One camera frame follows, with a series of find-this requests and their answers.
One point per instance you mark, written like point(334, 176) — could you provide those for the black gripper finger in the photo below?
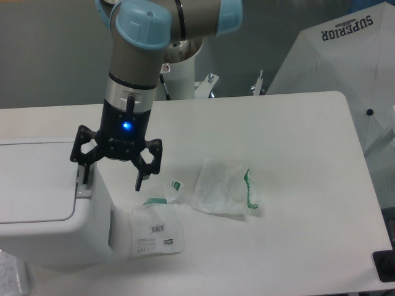
point(86, 159)
point(146, 169)

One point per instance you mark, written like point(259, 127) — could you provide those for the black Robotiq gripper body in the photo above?
point(122, 133)

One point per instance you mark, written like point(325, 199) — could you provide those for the white push-top trash can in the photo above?
point(53, 211)

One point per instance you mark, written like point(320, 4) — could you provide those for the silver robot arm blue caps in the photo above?
point(141, 33)

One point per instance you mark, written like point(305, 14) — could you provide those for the crumpled clear plastic bag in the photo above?
point(225, 188)

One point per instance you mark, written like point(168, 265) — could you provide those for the flat plastic bag with barcode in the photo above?
point(156, 227)

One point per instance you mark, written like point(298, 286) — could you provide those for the white textured object bottom left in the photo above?
point(14, 276)

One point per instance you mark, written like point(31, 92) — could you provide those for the white umbrella with lettering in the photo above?
point(353, 55)

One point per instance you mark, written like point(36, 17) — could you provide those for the black device at table edge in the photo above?
point(384, 262)

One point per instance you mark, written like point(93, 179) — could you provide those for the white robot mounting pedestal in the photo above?
point(177, 78)

